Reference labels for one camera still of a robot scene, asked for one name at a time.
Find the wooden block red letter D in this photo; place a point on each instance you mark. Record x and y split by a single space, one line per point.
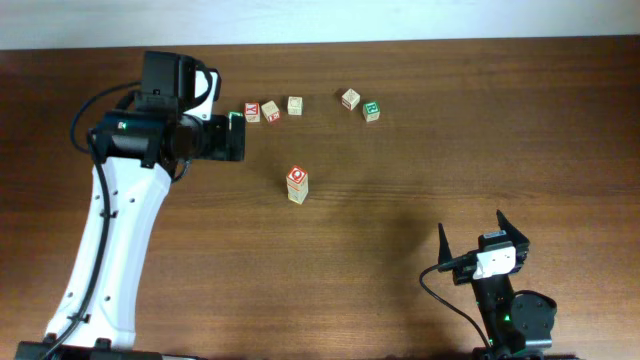
297 179

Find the red letter E block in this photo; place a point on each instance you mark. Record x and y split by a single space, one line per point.
271 111

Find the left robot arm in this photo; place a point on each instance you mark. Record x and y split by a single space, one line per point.
140 148

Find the wooden block letter H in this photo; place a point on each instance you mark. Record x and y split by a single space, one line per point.
297 195

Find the red letter Y block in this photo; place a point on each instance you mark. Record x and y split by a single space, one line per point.
252 112

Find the wooden block red side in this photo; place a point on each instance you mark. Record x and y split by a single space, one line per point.
350 99

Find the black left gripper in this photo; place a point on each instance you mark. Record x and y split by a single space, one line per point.
219 145

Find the plain wooden block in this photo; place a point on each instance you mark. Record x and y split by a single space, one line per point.
295 105

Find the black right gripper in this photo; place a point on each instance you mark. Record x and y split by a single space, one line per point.
517 240

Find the green letter B block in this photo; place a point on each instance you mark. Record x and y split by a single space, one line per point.
236 120

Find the green letter R block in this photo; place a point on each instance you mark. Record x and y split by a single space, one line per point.
371 111

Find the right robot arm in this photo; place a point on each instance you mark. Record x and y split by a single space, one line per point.
518 324

